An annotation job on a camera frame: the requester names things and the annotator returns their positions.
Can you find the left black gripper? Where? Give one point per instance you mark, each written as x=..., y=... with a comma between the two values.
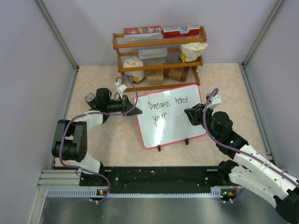
x=126, y=104

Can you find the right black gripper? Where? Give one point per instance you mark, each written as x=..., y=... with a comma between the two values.
x=195, y=114

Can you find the pink framed whiteboard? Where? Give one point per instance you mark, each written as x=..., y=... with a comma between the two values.
x=158, y=123

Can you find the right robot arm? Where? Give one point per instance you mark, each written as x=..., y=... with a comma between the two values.
x=246, y=167

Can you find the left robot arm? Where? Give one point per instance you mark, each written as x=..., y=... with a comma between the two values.
x=70, y=139

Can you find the brown cleaning pad pack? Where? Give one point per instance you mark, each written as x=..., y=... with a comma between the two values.
x=178, y=73

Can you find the black yellow can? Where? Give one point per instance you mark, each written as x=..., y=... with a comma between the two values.
x=90, y=98

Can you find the wooden three tier shelf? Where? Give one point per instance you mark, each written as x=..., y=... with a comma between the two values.
x=127, y=50

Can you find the white paper bag right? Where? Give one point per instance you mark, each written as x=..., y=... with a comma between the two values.
x=190, y=52

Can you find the silver foil box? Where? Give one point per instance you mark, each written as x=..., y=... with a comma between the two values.
x=152, y=53

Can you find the red white box right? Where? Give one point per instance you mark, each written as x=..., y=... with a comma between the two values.
x=180, y=31

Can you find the red toothpaste box left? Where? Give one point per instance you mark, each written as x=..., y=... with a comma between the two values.
x=150, y=30

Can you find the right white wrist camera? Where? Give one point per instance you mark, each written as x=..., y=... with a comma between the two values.
x=213, y=102

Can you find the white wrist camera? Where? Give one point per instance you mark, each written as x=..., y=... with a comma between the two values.
x=213, y=102
x=120, y=87

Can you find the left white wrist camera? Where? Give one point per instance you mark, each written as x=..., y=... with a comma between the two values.
x=120, y=87

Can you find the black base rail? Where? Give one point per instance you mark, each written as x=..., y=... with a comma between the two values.
x=161, y=180

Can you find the grey slotted cable duct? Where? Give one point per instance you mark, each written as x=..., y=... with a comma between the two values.
x=97, y=194

